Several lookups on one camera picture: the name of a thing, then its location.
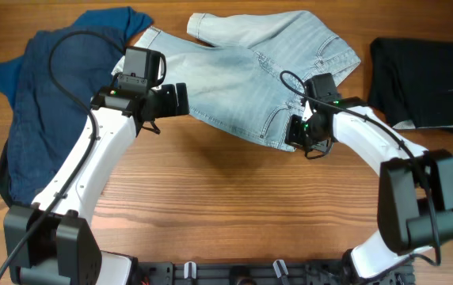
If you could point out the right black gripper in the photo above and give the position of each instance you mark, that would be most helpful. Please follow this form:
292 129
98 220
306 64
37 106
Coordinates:
293 136

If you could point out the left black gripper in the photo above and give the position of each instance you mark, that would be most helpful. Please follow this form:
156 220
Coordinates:
170 107

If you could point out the light blue denim shorts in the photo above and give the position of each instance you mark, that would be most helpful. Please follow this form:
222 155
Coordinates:
232 70

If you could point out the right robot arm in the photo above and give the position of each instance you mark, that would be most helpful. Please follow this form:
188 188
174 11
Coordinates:
415 200

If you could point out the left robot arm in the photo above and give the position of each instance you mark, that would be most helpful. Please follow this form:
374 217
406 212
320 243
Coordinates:
50 241

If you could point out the blue t-shirt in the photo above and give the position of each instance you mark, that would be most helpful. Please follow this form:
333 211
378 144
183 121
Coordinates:
125 18

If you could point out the black folded garment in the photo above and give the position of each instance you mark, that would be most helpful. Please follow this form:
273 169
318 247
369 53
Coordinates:
412 82

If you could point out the dark blue denim garment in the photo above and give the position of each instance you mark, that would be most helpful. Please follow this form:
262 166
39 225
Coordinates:
46 122

